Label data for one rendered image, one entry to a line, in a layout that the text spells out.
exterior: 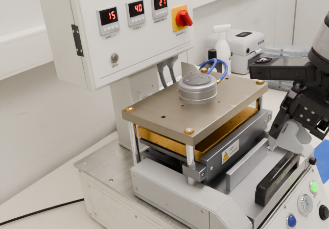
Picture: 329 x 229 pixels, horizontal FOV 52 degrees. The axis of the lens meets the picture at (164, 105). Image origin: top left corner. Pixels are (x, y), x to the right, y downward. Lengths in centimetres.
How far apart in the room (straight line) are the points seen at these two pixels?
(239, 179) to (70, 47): 42
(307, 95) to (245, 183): 23
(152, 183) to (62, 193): 48
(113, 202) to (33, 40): 50
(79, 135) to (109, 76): 59
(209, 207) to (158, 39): 38
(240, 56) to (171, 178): 106
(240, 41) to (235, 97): 94
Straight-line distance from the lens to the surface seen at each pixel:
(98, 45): 67
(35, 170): 119
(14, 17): 105
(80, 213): 101
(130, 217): 79
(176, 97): 71
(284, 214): 73
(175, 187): 64
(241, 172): 69
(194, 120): 62
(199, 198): 61
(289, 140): 61
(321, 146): 125
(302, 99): 56
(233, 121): 72
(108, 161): 86
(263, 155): 76
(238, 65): 165
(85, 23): 64
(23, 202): 112
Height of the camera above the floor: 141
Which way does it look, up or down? 26 degrees down
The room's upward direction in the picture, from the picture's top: 5 degrees counter-clockwise
